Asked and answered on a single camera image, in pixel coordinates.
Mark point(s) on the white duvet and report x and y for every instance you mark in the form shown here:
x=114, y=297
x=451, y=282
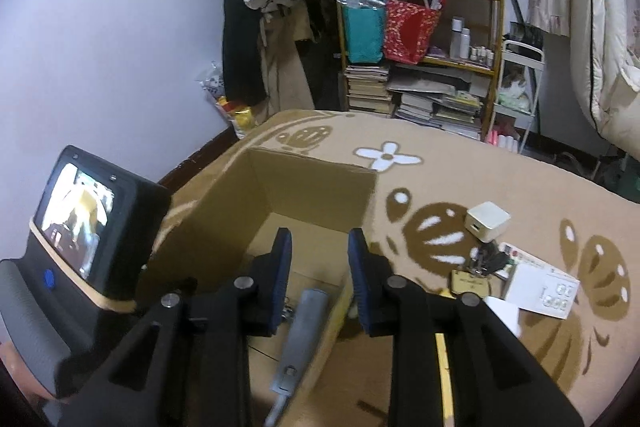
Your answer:
x=610, y=42

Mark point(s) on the short white bottle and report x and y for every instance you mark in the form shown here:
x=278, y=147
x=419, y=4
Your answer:
x=466, y=44

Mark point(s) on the row of small bottles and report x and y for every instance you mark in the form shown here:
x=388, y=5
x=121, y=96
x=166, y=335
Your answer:
x=481, y=55

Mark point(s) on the stack of magazines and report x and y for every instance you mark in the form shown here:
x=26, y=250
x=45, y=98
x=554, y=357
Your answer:
x=440, y=112

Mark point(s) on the red patterned bag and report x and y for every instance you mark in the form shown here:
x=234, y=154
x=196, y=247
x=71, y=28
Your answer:
x=410, y=32

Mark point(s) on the grey flat cardboard folder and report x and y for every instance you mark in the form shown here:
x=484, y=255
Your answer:
x=435, y=79

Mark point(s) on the white remote with coloured buttons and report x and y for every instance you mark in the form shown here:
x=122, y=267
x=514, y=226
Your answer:
x=522, y=257

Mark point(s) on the white trolley cart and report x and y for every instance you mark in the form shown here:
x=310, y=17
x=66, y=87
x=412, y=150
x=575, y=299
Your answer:
x=520, y=97

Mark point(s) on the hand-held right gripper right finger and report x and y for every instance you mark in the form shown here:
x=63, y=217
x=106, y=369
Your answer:
x=357, y=277

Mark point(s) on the white cube charger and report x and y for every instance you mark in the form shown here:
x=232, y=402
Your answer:
x=486, y=219

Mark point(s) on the bunch of keys with tag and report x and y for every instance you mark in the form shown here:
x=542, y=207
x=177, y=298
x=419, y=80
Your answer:
x=480, y=263

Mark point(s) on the wooden shelf rack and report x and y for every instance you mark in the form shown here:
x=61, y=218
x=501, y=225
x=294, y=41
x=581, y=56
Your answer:
x=495, y=72

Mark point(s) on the teal bag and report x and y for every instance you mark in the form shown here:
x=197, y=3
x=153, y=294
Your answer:
x=362, y=32

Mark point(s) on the beige printed blanket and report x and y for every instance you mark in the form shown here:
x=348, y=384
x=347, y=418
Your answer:
x=450, y=172

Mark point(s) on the bag of snacks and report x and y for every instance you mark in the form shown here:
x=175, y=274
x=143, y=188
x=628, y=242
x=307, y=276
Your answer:
x=235, y=112

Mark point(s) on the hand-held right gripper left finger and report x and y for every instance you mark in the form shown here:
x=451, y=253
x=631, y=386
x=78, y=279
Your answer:
x=282, y=267

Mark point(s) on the tall white bottle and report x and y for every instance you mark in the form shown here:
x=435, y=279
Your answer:
x=456, y=38

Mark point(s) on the cardboard box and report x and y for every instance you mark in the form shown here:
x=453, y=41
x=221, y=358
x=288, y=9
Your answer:
x=310, y=187

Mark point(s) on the grey utility knife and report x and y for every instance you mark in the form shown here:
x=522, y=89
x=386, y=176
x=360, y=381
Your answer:
x=305, y=327

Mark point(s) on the stack of old books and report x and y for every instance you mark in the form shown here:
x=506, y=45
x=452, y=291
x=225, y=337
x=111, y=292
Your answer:
x=367, y=89

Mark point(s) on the white card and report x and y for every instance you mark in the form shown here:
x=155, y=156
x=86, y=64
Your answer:
x=502, y=314

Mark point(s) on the beige coat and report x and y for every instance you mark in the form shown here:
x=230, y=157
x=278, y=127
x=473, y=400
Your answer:
x=285, y=67

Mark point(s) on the white remote with grey buttons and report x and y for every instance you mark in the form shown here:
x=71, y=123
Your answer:
x=545, y=292

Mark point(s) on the black coat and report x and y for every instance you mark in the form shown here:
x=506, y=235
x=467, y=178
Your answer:
x=240, y=32

